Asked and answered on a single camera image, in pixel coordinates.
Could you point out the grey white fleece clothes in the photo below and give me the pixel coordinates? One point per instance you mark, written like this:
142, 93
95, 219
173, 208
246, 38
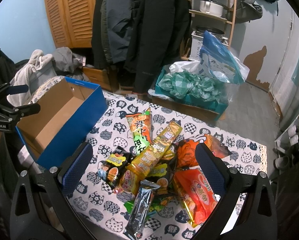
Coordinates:
44, 71

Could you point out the blue cardboard shoe box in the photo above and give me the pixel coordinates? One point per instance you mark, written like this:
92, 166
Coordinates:
68, 111

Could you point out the wooden louvered door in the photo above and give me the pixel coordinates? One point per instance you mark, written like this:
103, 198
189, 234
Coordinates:
70, 22

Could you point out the wooden shelf rack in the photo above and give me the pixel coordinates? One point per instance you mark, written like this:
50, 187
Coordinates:
224, 24

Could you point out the silver foil snack packet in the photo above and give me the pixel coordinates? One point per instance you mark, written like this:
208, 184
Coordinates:
142, 203

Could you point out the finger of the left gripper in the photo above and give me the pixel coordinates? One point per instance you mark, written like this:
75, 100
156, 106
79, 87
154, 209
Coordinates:
27, 110
18, 89

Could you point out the long yellow snack pack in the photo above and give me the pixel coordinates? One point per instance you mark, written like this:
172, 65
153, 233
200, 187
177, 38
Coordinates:
148, 158

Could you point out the shoe rack with shoes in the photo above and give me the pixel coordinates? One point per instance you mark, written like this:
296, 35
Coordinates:
287, 148

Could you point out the cat pattern tablecloth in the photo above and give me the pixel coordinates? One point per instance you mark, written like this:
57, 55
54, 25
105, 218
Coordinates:
98, 203

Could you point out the dark orange snack bag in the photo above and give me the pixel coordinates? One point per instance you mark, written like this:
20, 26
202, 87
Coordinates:
186, 149

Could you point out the green checkered cloth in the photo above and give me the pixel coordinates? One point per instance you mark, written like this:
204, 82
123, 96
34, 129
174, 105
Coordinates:
182, 84

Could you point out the orange green rice cracker bag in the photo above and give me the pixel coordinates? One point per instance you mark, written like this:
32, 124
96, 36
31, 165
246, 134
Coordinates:
140, 127

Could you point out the red orange snack bag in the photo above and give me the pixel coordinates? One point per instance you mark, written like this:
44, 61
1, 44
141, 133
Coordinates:
195, 194

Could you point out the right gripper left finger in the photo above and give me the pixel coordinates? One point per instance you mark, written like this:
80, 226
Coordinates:
40, 207

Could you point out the black yellow noodle snack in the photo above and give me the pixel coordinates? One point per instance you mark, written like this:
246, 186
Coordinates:
115, 166

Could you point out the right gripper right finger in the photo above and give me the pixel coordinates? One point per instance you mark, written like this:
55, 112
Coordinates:
246, 209

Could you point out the green snack bag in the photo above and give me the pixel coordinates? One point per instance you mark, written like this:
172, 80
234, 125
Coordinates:
158, 204

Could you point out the grey hanging jacket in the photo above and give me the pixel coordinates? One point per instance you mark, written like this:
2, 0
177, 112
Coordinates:
116, 28

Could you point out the blue plastic bag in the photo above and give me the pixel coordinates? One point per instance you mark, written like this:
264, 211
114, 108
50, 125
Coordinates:
221, 63

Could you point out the white cooking pot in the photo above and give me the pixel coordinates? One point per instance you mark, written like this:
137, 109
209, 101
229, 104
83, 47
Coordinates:
213, 7

